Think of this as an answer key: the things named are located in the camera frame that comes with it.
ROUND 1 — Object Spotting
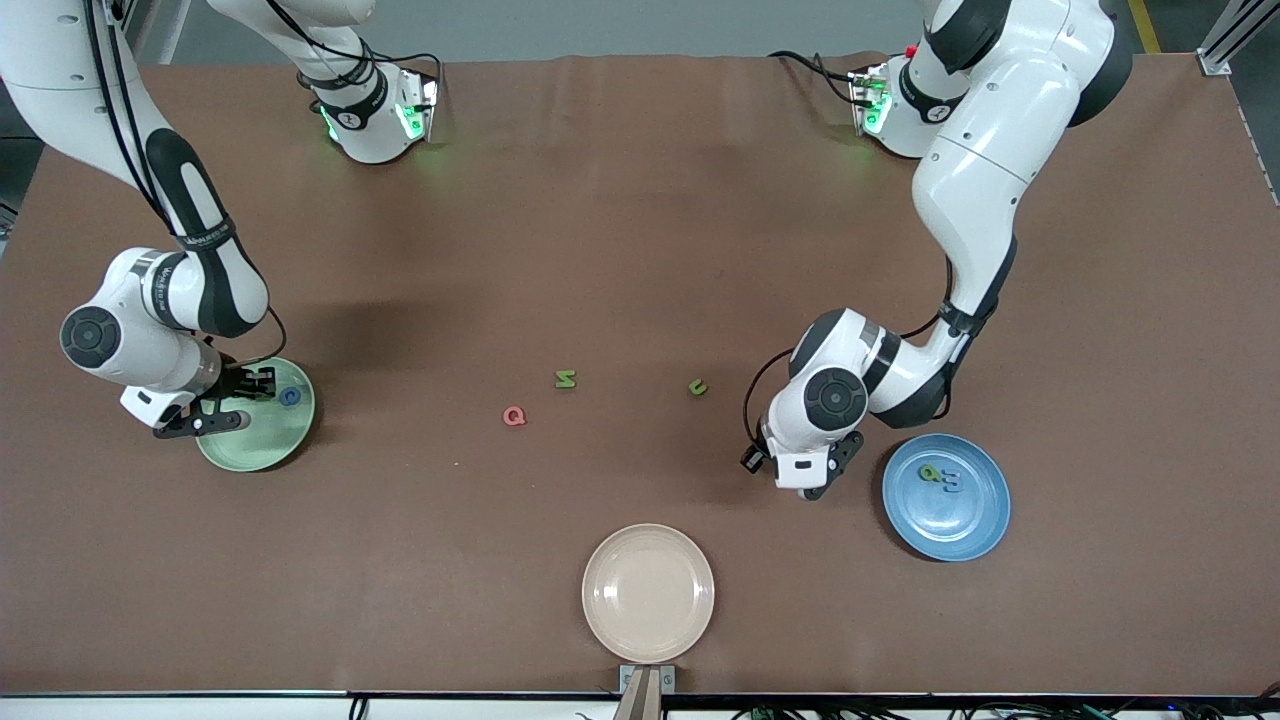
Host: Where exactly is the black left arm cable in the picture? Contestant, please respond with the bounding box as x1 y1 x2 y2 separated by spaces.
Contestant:
742 255 986 456

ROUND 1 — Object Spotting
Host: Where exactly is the white table edge rail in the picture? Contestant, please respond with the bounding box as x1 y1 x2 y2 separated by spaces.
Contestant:
0 692 1280 720

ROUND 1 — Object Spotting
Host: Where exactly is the brown table cover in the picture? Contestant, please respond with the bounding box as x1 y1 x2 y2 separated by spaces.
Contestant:
0 52 1280 698

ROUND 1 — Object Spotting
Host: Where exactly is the light green plate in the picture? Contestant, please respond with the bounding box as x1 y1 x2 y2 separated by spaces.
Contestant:
195 357 316 474

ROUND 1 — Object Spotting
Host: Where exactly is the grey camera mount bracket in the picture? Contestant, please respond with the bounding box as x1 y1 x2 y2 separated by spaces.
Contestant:
612 664 677 720

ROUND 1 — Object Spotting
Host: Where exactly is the blue plate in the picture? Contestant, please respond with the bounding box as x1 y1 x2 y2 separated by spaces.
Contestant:
881 432 1012 563

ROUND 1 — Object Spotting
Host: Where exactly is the black base cable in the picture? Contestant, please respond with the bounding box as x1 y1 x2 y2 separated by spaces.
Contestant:
767 48 863 107
265 0 446 93

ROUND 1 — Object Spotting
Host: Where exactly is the aluminium frame profile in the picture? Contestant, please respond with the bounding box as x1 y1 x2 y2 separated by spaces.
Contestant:
1197 0 1280 77

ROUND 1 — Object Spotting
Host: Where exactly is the beige plate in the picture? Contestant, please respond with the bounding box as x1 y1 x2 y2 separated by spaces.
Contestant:
581 523 717 665

